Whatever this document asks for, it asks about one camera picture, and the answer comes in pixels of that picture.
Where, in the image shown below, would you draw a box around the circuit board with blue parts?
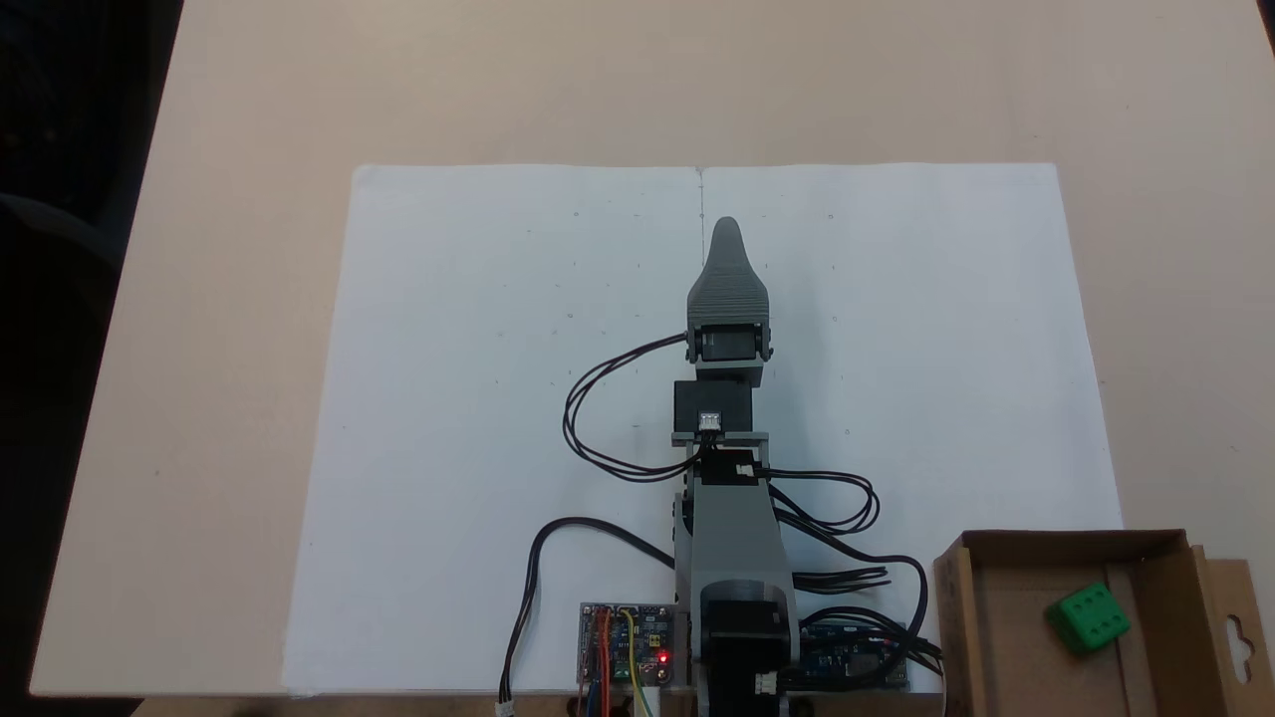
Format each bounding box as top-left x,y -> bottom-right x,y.
797,621 -> 910,691

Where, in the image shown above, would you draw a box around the black cable with white plug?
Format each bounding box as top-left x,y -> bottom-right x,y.
496,516 -> 679,716

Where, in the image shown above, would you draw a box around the green dice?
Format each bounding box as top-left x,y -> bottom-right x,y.
1044,583 -> 1134,657

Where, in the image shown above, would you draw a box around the yellow wire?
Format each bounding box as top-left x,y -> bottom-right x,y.
619,611 -> 661,717

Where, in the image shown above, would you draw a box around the brown cardboard box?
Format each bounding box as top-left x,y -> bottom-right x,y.
932,528 -> 1259,717

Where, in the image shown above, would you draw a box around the circuit board with coloured wires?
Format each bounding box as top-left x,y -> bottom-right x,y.
579,601 -> 676,689

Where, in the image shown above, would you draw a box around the black wrist motor cable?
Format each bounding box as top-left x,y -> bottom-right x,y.
562,333 -> 700,486

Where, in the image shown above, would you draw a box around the white paper sheet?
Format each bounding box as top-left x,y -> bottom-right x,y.
282,162 -> 1126,698

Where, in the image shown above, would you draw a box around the black shoulder motor cable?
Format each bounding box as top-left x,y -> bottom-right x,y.
755,466 -> 944,690

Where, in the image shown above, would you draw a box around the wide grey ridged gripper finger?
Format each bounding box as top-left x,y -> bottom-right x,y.
686,216 -> 771,327

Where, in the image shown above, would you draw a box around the orange wire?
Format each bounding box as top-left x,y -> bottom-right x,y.
585,608 -> 612,717

